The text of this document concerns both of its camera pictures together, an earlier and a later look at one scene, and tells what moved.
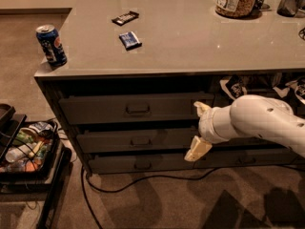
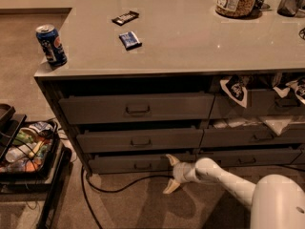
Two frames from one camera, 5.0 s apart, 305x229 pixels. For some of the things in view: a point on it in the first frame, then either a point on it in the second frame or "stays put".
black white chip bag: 234,86 stays put
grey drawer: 107,163 stays put
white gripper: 205,124 -> 181,172
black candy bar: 129,16 stays put
